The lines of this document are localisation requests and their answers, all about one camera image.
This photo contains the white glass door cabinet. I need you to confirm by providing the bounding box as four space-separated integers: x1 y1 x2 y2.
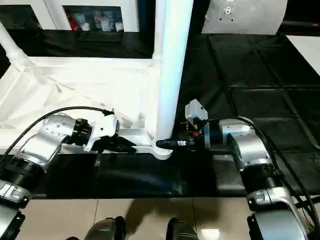
0 0 156 33

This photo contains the grey left robot foot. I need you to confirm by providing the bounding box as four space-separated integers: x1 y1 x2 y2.
84 216 126 240

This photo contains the flat white board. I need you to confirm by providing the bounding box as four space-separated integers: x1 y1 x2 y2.
286 34 320 76

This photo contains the black box with gold label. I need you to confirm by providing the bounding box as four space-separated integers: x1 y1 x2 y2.
186 0 211 35

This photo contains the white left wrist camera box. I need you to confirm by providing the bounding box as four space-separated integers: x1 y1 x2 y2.
84 114 121 153

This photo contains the white plastic table leg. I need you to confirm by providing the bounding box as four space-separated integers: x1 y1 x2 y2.
155 0 195 141
0 23 33 73
152 0 165 66

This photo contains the black work mat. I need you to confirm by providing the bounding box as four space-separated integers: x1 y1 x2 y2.
0 28 320 200

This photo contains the white plastic table top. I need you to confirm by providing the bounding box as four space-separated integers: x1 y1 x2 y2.
0 56 176 161

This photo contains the black monitor with red logo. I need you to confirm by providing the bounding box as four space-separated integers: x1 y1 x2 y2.
279 21 320 29

